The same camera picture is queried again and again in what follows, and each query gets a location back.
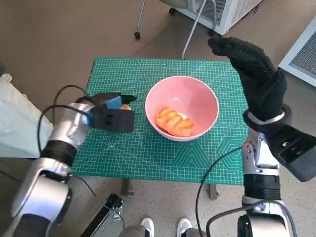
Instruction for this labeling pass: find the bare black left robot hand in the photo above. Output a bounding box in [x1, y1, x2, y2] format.
[90, 92, 138, 111]

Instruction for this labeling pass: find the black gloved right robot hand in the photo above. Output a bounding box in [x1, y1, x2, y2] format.
[207, 36, 288, 122]

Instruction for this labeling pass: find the orange glazed striped bread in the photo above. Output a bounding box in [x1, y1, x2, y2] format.
[156, 106, 195, 137]

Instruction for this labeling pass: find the pink bowl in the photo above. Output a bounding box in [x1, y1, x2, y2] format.
[145, 76, 220, 142]

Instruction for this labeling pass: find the white flat vented unit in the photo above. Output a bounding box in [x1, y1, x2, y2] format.
[278, 16, 316, 88]

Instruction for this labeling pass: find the green cutting mat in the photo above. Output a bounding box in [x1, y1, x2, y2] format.
[71, 57, 250, 186]

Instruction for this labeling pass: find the white vented appliance on casters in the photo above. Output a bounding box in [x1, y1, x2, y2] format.
[169, 0, 264, 37]

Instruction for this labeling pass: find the grey table leg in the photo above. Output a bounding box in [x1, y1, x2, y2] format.
[209, 184, 219, 200]
[121, 179, 134, 197]

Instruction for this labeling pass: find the grey bent chair leg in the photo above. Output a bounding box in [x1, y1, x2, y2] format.
[182, 0, 207, 60]

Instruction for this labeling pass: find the person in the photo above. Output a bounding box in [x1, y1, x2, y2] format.
[0, 63, 54, 158]

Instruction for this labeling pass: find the black metal stand bar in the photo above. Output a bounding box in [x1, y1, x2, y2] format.
[80, 192, 124, 237]

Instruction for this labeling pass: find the white shoe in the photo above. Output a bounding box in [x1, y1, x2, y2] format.
[177, 217, 193, 234]
[140, 217, 155, 237]

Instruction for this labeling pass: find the grey trouser leg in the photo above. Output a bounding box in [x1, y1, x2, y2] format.
[184, 228, 210, 237]
[119, 225, 149, 237]

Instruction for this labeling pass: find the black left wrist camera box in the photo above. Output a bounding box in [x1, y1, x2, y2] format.
[88, 108, 136, 132]

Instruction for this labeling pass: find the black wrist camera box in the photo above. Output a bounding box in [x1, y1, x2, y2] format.
[268, 124, 316, 183]
[88, 108, 136, 132]

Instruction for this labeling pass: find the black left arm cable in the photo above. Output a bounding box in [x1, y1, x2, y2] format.
[37, 84, 96, 155]

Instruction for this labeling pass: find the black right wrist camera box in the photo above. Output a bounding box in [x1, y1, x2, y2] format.
[268, 124, 316, 183]

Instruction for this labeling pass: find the thin black floor cable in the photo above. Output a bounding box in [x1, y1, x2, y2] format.
[73, 174, 111, 209]

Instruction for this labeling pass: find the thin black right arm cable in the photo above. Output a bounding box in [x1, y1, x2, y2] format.
[195, 145, 244, 237]

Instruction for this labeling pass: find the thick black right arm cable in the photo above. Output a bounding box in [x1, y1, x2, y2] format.
[206, 204, 299, 237]

